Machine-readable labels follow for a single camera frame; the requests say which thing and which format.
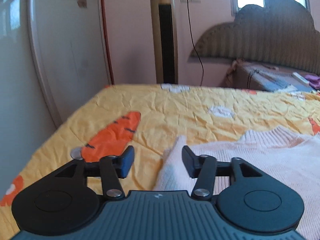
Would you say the thin red pole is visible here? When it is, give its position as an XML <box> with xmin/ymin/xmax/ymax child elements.
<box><xmin>100</xmin><ymin>0</ymin><xmax>114</xmax><ymax>85</ymax></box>

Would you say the white wardrobe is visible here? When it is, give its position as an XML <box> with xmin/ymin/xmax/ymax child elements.
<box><xmin>0</xmin><ymin>0</ymin><xmax>113</xmax><ymax>200</ymax></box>

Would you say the black wall cable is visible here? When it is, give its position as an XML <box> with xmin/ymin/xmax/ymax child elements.
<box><xmin>184</xmin><ymin>0</ymin><xmax>204</xmax><ymax>87</ymax></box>

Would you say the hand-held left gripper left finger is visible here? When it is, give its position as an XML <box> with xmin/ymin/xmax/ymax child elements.
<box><xmin>49</xmin><ymin>145</ymin><xmax>135</xmax><ymax>201</ymax></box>

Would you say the white remote control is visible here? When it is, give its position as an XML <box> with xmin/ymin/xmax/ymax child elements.
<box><xmin>292</xmin><ymin>72</ymin><xmax>310</xmax><ymax>85</ymax></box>

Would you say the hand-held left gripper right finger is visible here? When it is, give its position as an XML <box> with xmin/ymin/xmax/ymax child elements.
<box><xmin>182</xmin><ymin>145</ymin><xmax>269</xmax><ymax>201</ymax></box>

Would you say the pink knit sweater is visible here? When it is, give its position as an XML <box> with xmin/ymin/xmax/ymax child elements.
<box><xmin>152</xmin><ymin>126</ymin><xmax>320</xmax><ymax>240</ymax></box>

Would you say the grey upholstered headboard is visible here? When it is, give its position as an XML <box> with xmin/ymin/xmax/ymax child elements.
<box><xmin>190</xmin><ymin>0</ymin><xmax>320</xmax><ymax>77</ymax></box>

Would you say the yellow carrot print bed sheet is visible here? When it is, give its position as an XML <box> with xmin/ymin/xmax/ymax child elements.
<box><xmin>0</xmin><ymin>84</ymin><xmax>320</xmax><ymax>240</ymax></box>

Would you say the beige tower fan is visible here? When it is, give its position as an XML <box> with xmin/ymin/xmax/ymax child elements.
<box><xmin>149</xmin><ymin>0</ymin><xmax>178</xmax><ymax>84</ymax></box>

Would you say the purple cloth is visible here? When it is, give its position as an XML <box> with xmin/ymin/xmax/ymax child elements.
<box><xmin>304</xmin><ymin>74</ymin><xmax>320</xmax><ymax>90</ymax></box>

